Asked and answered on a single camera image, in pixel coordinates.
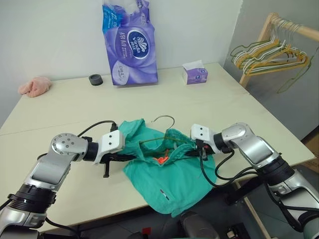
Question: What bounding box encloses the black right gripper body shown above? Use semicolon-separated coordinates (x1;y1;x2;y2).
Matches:
194;138;214;157

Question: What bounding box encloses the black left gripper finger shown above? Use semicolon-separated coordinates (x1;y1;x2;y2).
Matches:
115;153;138;163
103;160;112;178

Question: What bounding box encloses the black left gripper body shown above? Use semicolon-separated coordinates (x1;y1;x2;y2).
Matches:
98;153;118;166

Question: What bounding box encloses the olive green wire hanger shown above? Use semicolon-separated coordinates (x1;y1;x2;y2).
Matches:
229;40;274;63
139;115;193;150

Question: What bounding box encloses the green shirt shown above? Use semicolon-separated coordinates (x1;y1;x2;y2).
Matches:
117;119;217;218

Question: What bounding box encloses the small purple tissue pack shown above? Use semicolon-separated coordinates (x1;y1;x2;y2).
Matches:
182;60;209;86

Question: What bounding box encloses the dark rounded shape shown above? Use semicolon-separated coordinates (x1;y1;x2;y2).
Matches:
180;211;218;239

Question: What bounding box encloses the light wooden beam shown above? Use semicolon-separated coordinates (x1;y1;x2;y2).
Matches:
235;181;273;239

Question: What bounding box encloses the black round cap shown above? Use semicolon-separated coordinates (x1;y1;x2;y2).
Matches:
88;74;104;87

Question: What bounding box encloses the pink crumpled cloth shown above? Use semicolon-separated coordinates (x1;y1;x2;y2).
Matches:
18;76;52;98

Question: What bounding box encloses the purple toilet paper pack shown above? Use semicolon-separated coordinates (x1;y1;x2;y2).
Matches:
100;0;160;86

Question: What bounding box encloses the wooden clothes rack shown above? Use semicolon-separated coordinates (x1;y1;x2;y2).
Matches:
239;12;319;88

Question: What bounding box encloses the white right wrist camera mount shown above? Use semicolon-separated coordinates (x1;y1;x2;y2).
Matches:
190;123;221;154

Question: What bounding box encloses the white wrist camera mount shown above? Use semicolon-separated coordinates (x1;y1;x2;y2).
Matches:
190;123;221;154
93;130;127;165

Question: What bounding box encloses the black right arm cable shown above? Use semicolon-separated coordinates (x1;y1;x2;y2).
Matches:
198;148;259;188

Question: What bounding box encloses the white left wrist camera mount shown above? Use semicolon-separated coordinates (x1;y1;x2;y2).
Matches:
93;130;127;165

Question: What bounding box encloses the black table leg frame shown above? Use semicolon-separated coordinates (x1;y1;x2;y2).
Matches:
223;178;258;206

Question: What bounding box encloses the bunch of wire hangers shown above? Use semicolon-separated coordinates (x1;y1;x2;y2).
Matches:
235;34;309;73

